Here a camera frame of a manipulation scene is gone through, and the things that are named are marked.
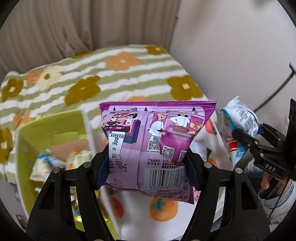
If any purple snack bag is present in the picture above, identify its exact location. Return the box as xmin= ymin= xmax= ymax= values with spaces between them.
xmin=99 ymin=100 xmax=216 ymax=203

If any grey sleeve forearm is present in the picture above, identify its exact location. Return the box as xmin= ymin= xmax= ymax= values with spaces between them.
xmin=258 ymin=181 xmax=295 ymax=232

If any green striped floral blanket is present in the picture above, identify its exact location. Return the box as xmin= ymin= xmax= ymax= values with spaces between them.
xmin=1 ymin=45 xmax=205 ymax=183

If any green cardboard box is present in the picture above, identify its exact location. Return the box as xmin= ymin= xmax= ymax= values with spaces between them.
xmin=16 ymin=110 xmax=106 ymax=230

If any beige curtain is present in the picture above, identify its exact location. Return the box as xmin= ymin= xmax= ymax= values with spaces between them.
xmin=1 ymin=1 xmax=180 ymax=73

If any blue white snack bag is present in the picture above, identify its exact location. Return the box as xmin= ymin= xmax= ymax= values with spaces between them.
xmin=220 ymin=97 xmax=259 ymax=166

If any person's right hand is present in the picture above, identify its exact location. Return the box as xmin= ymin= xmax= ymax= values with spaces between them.
xmin=261 ymin=172 xmax=287 ymax=192

